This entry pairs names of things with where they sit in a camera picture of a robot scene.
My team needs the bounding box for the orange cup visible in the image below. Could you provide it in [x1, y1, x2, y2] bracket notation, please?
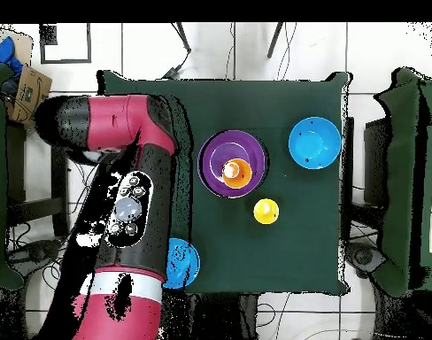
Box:
[220, 158, 253, 189]

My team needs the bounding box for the large purple bowl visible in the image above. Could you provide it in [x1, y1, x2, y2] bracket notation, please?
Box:
[197, 128, 269, 199]

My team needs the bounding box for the yellow cup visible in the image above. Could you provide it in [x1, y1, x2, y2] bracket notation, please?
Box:
[252, 197, 281, 226]

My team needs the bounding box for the large blue bowl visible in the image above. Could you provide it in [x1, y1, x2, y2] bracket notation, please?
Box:
[162, 237, 202, 290]
[288, 116, 343, 170]

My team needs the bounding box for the dark green tablecloth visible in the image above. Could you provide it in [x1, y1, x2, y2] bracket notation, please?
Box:
[96, 69, 351, 295]

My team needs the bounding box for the black power adapter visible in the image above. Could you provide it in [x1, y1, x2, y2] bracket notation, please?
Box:
[161, 66, 181, 81]

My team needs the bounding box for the black tripod leg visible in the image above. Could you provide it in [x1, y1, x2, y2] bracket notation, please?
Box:
[171, 22, 192, 54]
[266, 22, 285, 59]

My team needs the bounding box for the black equipment box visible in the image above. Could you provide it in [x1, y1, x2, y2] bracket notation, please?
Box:
[363, 118, 393, 206]

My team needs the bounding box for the grey stand base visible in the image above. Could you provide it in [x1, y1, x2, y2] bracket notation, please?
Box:
[344, 242, 388, 279]

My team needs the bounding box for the cardboard box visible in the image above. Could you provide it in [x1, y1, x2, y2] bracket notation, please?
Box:
[5, 64, 53, 128]

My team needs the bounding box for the blue cloth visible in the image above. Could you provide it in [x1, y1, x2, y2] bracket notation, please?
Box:
[0, 35, 24, 77]

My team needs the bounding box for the black cable tangle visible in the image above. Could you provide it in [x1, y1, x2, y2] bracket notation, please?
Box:
[6, 105, 100, 320]

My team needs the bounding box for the black bench frame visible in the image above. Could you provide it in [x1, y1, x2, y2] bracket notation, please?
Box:
[6, 120, 70, 238]

